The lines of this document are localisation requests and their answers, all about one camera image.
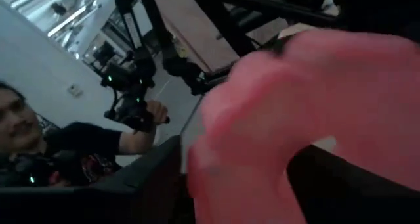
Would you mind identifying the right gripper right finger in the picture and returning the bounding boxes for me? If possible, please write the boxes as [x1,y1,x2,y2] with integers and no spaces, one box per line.
[286,144,420,224]

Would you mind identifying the pink item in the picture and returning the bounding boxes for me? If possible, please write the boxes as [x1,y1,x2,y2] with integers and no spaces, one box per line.
[186,28,420,224]

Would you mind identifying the person's hand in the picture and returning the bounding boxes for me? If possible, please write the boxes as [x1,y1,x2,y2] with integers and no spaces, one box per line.
[146,100,169,126]

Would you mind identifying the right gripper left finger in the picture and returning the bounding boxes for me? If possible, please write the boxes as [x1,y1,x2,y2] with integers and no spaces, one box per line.
[94,135,195,224]

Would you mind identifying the person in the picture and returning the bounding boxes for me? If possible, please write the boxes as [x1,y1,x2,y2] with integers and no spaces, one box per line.
[0,81,170,189]

